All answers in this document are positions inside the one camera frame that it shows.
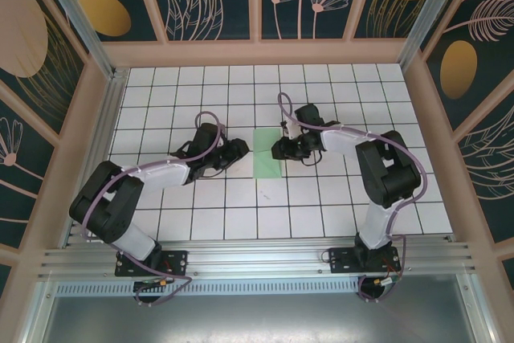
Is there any aluminium frame post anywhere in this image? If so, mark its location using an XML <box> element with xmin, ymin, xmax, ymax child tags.
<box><xmin>399</xmin><ymin>0</ymin><xmax>471</xmax><ymax>75</ymax></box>
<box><xmin>31</xmin><ymin>0</ymin><xmax>117</xmax><ymax>79</ymax></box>

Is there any green cloth sheet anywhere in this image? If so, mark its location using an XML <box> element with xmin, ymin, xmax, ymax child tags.
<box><xmin>252</xmin><ymin>128</ymin><xmax>284</xmax><ymax>179</ymax></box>

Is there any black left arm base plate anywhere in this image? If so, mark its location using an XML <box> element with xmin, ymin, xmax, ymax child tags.
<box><xmin>115</xmin><ymin>249</ymin><xmax>190</xmax><ymax>278</ymax></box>

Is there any grey slotted cable duct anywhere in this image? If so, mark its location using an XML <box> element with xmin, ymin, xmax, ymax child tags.
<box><xmin>54</xmin><ymin>276</ymin><xmax>459</xmax><ymax>296</ymax></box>

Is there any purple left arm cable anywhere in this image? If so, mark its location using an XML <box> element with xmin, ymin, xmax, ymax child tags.
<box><xmin>80</xmin><ymin>111</ymin><xmax>226</xmax><ymax>307</ymax></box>

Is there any long aluminium mounting rail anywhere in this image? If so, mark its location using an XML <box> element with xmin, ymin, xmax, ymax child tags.
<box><xmin>38</xmin><ymin>238</ymin><xmax>483</xmax><ymax>280</ymax></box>

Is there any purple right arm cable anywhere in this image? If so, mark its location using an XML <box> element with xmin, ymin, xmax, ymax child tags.
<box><xmin>277</xmin><ymin>92</ymin><xmax>427</xmax><ymax>304</ymax></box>

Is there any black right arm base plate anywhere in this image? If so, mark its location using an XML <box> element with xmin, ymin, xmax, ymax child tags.
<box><xmin>328</xmin><ymin>247</ymin><xmax>402</xmax><ymax>274</ymax></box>

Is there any grey sheet metal panel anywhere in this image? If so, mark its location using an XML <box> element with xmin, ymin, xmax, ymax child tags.
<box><xmin>23</xmin><ymin>274</ymin><xmax>495</xmax><ymax>343</ymax></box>

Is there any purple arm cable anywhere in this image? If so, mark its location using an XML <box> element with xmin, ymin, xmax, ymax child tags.
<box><xmin>277</xmin><ymin>92</ymin><xmax>427</xmax><ymax>304</ymax></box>
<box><xmin>80</xmin><ymin>111</ymin><xmax>226</xmax><ymax>307</ymax></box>

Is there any aluminium side rail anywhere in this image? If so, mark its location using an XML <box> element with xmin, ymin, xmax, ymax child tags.
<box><xmin>59</xmin><ymin>69</ymin><xmax>129</xmax><ymax>247</ymax></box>

